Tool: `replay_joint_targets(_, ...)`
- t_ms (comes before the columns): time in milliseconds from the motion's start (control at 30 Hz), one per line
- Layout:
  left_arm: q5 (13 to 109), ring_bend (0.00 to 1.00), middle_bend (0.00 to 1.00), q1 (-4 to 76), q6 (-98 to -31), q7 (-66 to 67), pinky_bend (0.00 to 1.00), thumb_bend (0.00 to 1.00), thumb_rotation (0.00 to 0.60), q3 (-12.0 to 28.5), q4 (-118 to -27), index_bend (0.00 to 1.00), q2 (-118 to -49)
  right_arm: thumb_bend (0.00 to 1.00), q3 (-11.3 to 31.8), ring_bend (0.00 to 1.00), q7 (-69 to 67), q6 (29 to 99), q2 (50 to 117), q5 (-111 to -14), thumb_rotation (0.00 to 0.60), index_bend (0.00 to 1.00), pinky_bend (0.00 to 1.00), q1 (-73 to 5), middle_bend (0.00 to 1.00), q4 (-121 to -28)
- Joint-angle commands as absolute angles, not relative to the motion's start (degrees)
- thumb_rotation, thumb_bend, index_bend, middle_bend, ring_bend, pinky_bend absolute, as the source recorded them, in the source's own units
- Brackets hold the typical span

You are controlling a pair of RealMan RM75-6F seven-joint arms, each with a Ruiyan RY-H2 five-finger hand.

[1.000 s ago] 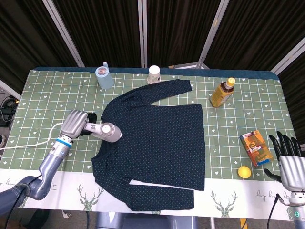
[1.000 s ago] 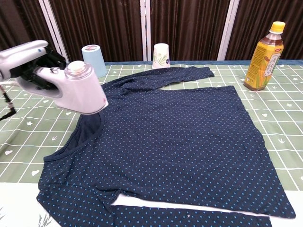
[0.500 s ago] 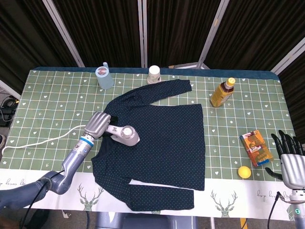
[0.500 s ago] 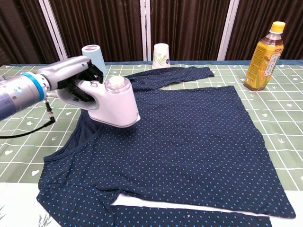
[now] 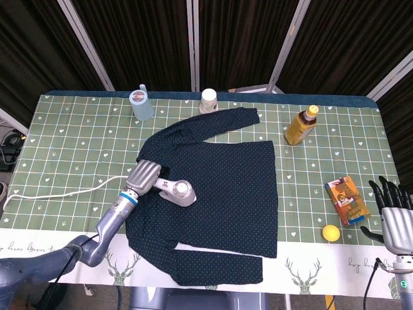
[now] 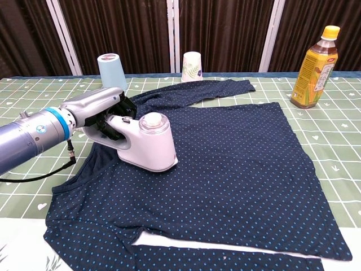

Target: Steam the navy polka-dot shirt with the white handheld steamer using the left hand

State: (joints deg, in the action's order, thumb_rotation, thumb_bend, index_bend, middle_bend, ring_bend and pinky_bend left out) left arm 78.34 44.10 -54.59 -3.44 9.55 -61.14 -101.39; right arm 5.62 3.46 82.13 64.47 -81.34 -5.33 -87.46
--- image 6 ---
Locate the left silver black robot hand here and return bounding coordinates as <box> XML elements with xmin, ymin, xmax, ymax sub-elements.
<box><xmin>60</xmin><ymin>86</ymin><xmax>138</xmax><ymax>141</ymax></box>

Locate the silver handheld steamer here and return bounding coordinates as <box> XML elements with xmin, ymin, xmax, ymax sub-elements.
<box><xmin>81</xmin><ymin>112</ymin><xmax>179</xmax><ymax>173</ymax></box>

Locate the dark blue dotted shirt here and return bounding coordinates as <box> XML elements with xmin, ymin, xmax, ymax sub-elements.
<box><xmin>43</xmin><ymin>78</ymin><xmax>353</xmax><ymax>271</ymax></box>

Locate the white leaf print paper cup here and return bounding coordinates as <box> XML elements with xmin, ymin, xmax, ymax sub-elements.
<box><xmin>180</xmin><ymin>51</ymin><xmax>204</xmax><ymax>83</ymax></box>

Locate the yellow tea bottle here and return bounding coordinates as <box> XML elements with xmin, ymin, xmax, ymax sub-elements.
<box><xmin>290</xmin><ymin>25</ymin><xmax>341</xmax><ymax>110</ymax></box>

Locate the green checked tablecloth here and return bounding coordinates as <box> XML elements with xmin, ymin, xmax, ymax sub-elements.
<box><xmin>0</xmin><ymin>75</ymin><xmax>361</xmax><ymax>271</ymax></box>

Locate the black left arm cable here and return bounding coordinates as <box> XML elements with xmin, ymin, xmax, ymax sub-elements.
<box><xmin>0</xmin><ymin>139</ymin><xmax>77</xmax><ymax>183</ymax></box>

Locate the dark screen panel white frame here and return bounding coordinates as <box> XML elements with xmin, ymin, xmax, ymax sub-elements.
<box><xmin>262</xmin><ymin>0</ymin><xmax>361</xmax><ymax>73</ymax></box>
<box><xmin>0</xmin><ymin>0</ymin><xmax>76</xmax><ymax>79</ymax></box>
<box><xmin>174</xmin><ymin>0</ymin><xmax>280</xmax><ymax>73</ymax></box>
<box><xmin>53</xmin><ymin>0</ymin><xmax>175</xmax><ymax>76</ymax></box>

